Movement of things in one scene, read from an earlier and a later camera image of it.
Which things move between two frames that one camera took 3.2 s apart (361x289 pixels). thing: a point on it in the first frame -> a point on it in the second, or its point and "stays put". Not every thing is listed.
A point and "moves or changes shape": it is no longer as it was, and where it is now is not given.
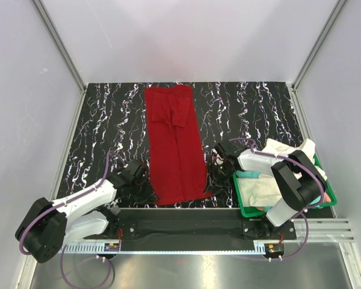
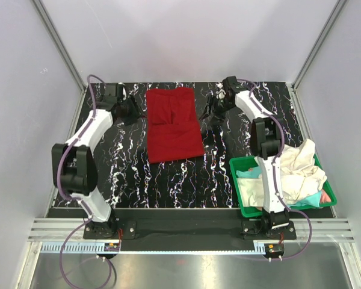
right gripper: [220, 185] -> [210, 101]
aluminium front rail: [342, 229] stays put
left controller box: [113, 247] stays put
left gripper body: [142, 191] -> [128, 108]
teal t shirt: [243, 174] stays put
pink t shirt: [327, 198] stays put
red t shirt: [176, 153] moves or changes shape
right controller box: [274, 250] stays put
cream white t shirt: [257, 190] stays put
